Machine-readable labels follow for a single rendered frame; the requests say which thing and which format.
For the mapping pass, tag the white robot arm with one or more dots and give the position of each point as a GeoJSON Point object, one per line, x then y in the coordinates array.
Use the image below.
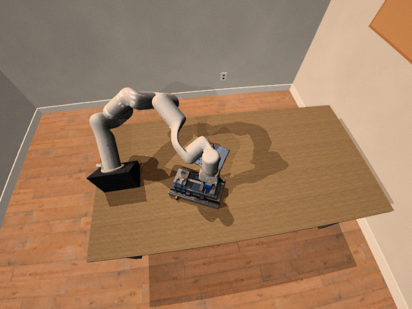
{"type": "Point", "coordinates": [120, 109]}

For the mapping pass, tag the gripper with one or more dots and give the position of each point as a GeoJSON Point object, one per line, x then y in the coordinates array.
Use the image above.
{"type": "Point", "coordinates": [210, 179]}

